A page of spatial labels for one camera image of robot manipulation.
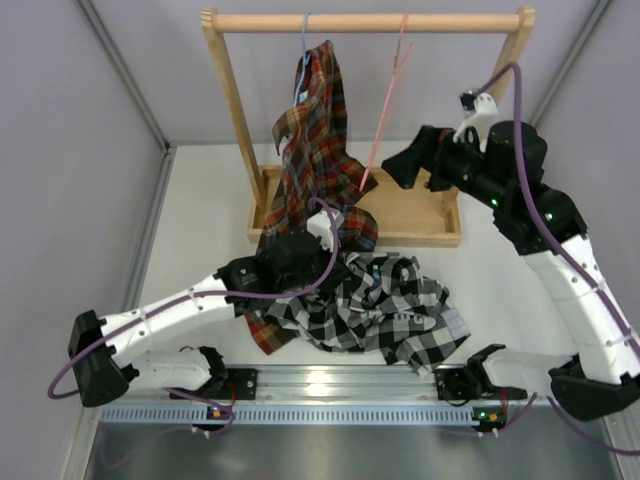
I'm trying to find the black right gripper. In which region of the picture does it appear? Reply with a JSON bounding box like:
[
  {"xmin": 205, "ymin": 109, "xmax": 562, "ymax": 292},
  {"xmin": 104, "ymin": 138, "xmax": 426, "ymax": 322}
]
[{"xmin": 381, "ymin": 128, "xmax": 508, "ymax": 212}]

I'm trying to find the black white checkered shirt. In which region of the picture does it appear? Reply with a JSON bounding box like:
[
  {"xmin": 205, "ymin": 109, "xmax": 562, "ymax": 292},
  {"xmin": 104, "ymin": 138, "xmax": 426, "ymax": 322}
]
[{"xmin": 246, "ymin": 252, "xmax": 470, "ymax": 376}]

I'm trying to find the pink wire hanger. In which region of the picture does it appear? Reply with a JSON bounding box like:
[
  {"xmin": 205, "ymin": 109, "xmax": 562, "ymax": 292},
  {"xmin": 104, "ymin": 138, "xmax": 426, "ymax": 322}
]
[{"xmin": 359, "ymin": 12, "xmax": 413, "ymax": 192}]

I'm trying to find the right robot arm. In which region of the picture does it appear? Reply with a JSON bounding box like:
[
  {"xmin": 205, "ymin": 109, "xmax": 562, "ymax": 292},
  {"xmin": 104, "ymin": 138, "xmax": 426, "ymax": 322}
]
[{"xmin": 382, "ymin": 121, "xmax": 639, "ymax": 421}]

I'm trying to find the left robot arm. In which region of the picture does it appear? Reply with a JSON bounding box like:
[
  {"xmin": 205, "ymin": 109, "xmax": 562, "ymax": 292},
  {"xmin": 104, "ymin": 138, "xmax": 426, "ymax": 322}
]
[{"xmin": 68, "ymin": 231, "xmax": 347, "ymax": 408}]

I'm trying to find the brown red plaid shirt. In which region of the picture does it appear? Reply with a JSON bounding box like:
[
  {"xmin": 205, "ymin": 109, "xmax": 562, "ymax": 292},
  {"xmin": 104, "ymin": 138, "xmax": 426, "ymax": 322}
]
[{"xmin": 244, "ymin": 40, "xmax": 380, "ymax": 356}]

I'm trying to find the wooden clothes rack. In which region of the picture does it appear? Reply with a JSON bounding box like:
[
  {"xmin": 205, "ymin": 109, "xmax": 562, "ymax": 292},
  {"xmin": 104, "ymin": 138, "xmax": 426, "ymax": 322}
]
[{"xmin": 200, "ymin": 6, "xmax": 536, "ymax": 248}]

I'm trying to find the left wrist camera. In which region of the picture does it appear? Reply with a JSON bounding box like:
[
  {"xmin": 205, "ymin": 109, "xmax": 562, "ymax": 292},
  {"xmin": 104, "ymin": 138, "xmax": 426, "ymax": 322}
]
[{"xmin": 306, "ymin": 208, "xmax": 344, "ymax": 252}]

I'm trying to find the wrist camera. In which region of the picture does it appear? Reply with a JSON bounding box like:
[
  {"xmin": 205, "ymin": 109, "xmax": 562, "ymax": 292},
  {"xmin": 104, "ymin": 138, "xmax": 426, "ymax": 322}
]
[
  {"xmin": 306, "ymin": 208, "xmax": 344, "ymax": 252},
  {"xmin": 453, "ymin": 90, "xmax": 499, "ymax": 153}
]

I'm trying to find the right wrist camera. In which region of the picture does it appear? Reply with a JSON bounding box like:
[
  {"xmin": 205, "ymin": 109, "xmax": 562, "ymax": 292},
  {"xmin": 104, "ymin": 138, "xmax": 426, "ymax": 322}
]
[{"xmin": 453, "ymin": 90, "xmax": 499, "ymax": 153}]

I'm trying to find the aluminium mounting rail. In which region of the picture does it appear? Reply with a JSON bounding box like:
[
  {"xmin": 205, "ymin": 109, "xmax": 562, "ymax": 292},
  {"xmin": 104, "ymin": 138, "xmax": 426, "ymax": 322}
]
[{"xmin": 229, "ymin": 365, "xmax": 441, "ymax": 405}]

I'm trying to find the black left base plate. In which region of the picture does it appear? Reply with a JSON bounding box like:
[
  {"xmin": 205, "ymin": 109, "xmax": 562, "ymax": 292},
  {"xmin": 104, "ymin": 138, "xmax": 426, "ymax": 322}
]
[{"xmin": 179, "ymin": 368, "xmax": 258, "ymax": 401}]

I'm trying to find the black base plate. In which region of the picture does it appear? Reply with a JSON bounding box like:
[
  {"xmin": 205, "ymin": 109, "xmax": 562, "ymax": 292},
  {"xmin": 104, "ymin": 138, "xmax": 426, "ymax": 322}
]
[
  {"xmin": 434, "ymin": 365, "xmax": 528, "ymax": 405},
  {"xmin": 179, "ymin": 368, "xmax": 258, "ymax": 401}
]

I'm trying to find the blue wire hanger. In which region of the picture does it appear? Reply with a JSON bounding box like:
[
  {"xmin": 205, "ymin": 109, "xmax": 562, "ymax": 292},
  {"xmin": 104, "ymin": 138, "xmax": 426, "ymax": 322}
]
[{"xmin": 293, "ymin": 11, "xmax": 312, "ymax": 106}]

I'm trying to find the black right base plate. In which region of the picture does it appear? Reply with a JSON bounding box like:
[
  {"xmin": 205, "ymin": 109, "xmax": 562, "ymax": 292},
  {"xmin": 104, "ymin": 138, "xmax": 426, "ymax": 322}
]
[{"xmin": 434, "ymin": 365, "xmax": 528, "ymax": 405}]

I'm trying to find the grey slotted cable duct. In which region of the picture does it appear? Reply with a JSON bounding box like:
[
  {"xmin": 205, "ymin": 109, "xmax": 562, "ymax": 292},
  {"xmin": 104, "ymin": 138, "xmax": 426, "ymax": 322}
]
[{"xmin": 101, "ymin": 402, "xmax": 491, "ymax": 427}]

